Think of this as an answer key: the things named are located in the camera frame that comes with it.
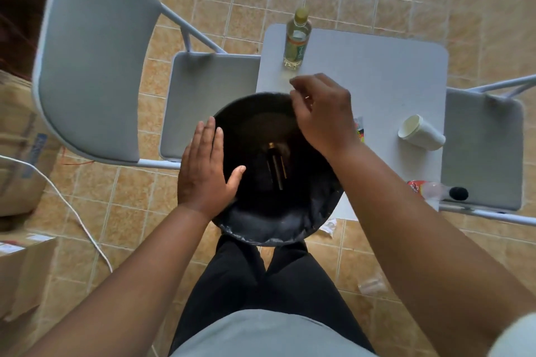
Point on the person's left hand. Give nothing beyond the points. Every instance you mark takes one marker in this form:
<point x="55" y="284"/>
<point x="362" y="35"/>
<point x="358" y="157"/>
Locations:
<point x="205" y="177"/>

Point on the person's right hand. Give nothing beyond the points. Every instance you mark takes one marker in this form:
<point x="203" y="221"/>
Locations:
<point x="326" y="118"/>

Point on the black bin with liner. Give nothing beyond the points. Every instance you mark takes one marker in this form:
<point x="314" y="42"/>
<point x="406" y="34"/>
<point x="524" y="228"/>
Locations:
<point x="251" y="131"/>

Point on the yellow-capped tea bottle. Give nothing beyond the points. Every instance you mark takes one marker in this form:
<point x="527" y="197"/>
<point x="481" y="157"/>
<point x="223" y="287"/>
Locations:
<point x="297" y="43"/>

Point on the white paper cup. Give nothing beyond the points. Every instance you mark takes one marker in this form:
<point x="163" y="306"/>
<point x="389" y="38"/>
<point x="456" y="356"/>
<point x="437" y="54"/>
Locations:
<point x="423" y="135"/>

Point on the small red-label bottle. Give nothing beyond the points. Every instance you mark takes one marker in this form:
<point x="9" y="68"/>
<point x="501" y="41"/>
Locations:
<point x="431" y="190"/>

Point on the person's left forearm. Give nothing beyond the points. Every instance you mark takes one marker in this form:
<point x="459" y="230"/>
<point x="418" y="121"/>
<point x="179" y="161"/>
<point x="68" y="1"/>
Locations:
<point x="125" y="294"/>

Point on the person's right forearm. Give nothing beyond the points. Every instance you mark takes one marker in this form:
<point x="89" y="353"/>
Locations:
<point x="418" y="252"/>

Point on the small grey folding table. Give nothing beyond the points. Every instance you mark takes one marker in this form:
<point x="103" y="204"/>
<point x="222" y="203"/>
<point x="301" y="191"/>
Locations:
<point x="377" y="76"/>

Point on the black trousers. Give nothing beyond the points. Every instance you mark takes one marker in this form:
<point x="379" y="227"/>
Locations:
<point x="234" y="281"/>

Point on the grey padded folding chair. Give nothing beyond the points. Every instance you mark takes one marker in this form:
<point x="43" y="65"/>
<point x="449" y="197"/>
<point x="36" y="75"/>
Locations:
<point x="481" y="147"/>
<point x="96" y="64"/>

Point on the light grey t-shirt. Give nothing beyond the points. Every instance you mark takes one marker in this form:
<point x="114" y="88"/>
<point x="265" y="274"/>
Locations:
<point x="272" y="336"/>

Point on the brown cardboard box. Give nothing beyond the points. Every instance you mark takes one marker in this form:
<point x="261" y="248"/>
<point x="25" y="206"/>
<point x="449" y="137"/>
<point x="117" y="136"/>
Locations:
<point x="25" y="277"/>
<point x="21" y="160"/>

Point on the dark wooden door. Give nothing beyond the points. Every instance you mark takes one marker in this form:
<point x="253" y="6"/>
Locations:
<point x="21" y="1"/>

